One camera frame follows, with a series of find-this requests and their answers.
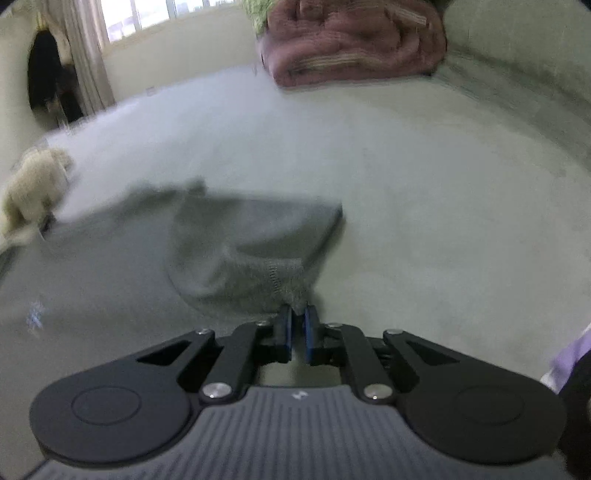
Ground grey duvet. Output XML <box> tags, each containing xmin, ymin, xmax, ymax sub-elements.
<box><xmin>434</xmin><ymin>0</ymin><xmax>591</xmax><ymax>176</ymax></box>

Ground person's purple clothing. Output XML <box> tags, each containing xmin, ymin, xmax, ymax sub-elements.
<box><xmin>540</xmin><ymin>323</ymin><xmax>591</xmax><ymax>393</ymax></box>

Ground green patterned blanket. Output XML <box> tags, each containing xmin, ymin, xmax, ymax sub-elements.
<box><xmin>242</xmin><ymin>0</ymin><xmax>278</xmax><ymax>33</ymax></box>

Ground bed with grey sheet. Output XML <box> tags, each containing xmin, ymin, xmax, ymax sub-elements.
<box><xmin>0</xmin><ymin>60</ymin><xmax>591</xmax><ymax>467</ymax></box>

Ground dark hanging clothes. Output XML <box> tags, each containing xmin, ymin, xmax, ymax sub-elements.
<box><xmin>27</xmin><ymin>28</ymin><xmax>84</xmax><ymax>125</ymax></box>

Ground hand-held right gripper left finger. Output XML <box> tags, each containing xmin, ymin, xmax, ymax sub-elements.
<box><xmin>136</xmin><ymin>305</ymin><xmax>293</xmax><ymax>403</ymax></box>

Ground window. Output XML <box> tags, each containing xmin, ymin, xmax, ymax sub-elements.
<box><xmin>99</xmin><ymin>0</ymin><xmax>245</xmax><ymax>44</ymax></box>

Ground grey t-shirt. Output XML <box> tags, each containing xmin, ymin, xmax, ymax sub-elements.
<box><xmin>0</xmin><ymin>178</ymin><xmax>346</xmax><ymax>467</ymax></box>

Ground pink folded quilt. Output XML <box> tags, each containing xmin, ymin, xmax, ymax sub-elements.
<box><xmin>256</xmin><ymin>0</ymin><xmax>448</xmax><ymax>88</ymax></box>

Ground cream hanging garment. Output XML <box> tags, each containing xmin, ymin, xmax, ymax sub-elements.
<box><xmin>37</xmin><ymin>14</ymin><xmax>72</xmax><ymax>65</ymax></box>

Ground grey curtain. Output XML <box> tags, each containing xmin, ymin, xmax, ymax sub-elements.
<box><xmin>46</xmin><ymin>0</ymin><xmax>116</xmax><ymax>116</ymax></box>

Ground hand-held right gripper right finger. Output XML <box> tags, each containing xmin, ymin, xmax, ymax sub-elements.
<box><xmin>304</xmin><ymin>305</ymin><xmax>462</xmax><ymax>404</ymax></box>

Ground person's dark clothing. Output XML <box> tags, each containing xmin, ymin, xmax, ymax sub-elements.
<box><xmin>556</xmin><ymin>364</ymin><xmax>591</xmax><ymax>480</ymax></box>

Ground white plush dog toy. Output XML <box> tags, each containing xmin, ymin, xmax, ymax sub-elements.
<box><xmin>0</xmin><ymin>148</ymin><xmax>75</xmax><ymax>252</ymax></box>

